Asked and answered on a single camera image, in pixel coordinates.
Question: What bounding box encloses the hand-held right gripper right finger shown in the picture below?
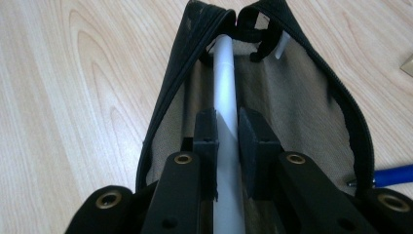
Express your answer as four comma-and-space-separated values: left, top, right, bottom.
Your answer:
237, 107, 283, 201

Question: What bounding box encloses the white pen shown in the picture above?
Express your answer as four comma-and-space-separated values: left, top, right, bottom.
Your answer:
211, 33, 246, 234

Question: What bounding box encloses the black pencil case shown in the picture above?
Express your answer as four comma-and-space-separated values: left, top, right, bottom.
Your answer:
134, 0, 375, 234

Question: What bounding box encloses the small beige eraser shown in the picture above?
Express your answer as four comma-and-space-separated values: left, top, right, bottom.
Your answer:
399, 54, 413, 79

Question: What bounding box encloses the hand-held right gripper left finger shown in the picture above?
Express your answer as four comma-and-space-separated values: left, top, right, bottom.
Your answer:
193, 107, 220, 202

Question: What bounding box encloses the blue pen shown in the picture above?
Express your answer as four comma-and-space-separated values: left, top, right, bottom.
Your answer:
345, 163, 413, 189

